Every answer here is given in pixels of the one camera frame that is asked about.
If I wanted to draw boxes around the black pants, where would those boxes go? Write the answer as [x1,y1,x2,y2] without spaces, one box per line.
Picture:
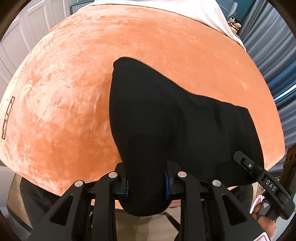
[109,57,264,216]

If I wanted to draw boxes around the person's right hand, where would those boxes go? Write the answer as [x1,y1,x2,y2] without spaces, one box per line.
[251,203,277,240]

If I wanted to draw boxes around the orange plush bed blanket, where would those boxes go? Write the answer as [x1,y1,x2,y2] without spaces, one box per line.
[1,4,285,195]

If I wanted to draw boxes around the small figurine toys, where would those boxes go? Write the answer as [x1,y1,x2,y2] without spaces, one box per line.
[227,16,242,34]

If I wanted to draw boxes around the blue grey curtain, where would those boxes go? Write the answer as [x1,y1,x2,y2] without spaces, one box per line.
[238,0,296,149]

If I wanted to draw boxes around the white bed sheet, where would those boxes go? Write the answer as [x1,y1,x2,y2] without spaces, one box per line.
[90,0,245,49]

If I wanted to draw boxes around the grey blue chair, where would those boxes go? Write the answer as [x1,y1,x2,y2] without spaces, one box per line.
[217,0,238,20]

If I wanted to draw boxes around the white panelled wardrobe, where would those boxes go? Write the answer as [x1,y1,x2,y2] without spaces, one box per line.
[1,0,77,96]

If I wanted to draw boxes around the metal frame eyeglasses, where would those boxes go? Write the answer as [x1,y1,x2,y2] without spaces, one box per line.
[1,96,15,140]

